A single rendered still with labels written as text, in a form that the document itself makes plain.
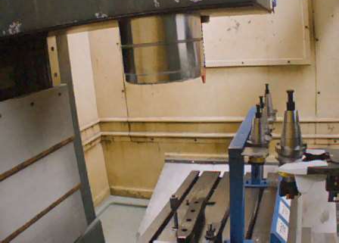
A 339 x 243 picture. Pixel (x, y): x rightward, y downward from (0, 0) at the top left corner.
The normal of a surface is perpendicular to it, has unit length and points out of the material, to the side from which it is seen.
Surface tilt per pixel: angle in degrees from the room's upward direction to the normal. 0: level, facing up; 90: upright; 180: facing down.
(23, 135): 89
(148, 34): 90
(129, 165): 90
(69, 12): 90
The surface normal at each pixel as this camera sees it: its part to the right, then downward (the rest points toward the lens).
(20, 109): 0.93, 0.01
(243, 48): -0.35, 0.26
